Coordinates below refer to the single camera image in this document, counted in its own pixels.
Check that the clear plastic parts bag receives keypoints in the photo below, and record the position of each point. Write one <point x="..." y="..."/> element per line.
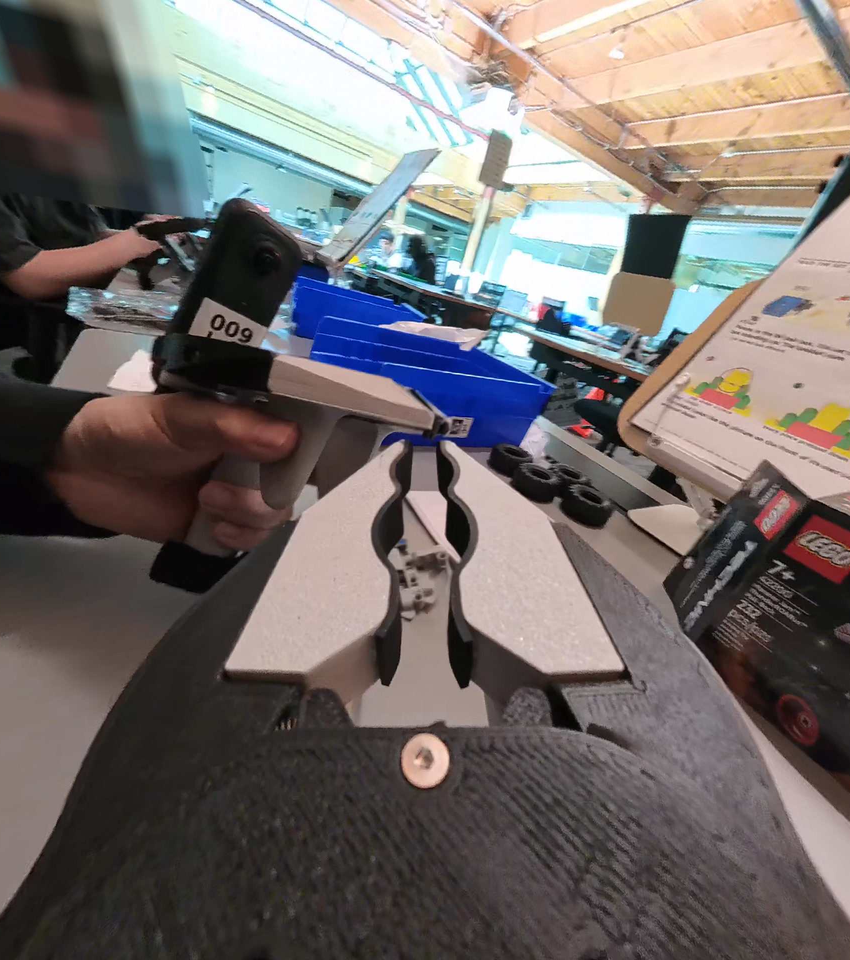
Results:
<point x="121" y="306"/>

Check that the black square panel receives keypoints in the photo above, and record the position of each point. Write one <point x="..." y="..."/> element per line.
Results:
<point x="654" y="246"/>

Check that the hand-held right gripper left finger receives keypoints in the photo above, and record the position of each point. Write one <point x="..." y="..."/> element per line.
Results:
<point x="312" y="577"/>

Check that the small blue bin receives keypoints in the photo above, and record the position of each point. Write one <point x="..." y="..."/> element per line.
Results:
<point x="342" y="300"/>

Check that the cardboard panel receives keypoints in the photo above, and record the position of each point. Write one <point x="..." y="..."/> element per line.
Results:
<point x="636" y="301"/>

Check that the person's left hand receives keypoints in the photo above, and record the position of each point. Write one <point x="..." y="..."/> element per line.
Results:
<point x="140" y="465"/>

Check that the hanging light panel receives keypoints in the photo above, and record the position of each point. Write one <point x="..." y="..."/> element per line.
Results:
<point x="495" y="159"/>

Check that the tilted grey panel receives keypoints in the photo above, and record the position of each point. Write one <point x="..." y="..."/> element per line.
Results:
<point x="380" y="202"/>

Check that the brown clipboard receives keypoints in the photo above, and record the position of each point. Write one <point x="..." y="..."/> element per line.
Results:
<point x="717" y="334"/>

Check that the black toy tire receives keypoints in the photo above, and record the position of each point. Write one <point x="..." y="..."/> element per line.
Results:
<point x="588" y="504"/>
<point x="509" y="457"/>
<point x="571" y="472"/>
<point x="537" y="481"/>

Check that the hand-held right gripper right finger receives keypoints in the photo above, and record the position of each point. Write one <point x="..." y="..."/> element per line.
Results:
<point x="537" y="592"/>

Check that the white instruction booklet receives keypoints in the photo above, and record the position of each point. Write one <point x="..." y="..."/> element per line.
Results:
<point x="425" y="517"/>

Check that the large blue bin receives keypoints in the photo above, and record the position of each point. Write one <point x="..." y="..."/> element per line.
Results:
<point x="455" y="375"/>

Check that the black hand-held device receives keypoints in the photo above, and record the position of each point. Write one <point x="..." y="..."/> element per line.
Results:
<point x="170" y="247"/>

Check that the white paper sheet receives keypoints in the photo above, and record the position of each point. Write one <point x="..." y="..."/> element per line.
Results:
<point x="665" y="529"/>

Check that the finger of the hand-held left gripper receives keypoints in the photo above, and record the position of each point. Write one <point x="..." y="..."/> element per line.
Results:
<point x="350" y="390"/>

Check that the long wooden table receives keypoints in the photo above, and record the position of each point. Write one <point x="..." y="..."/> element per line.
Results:
<point x="545" y="345"/>

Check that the grey brick assembly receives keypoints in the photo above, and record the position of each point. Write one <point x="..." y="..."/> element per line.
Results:
<point x="417" y="581"/>

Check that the printed instruction sheet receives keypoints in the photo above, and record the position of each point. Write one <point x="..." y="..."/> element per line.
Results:
<point x="807" y="337"/>

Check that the black toy set box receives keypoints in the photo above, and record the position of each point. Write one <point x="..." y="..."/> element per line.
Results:
<point x="807" y="637"/>

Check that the black office chair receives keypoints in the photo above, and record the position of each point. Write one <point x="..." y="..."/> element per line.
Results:
<point x="597" y="420"/>

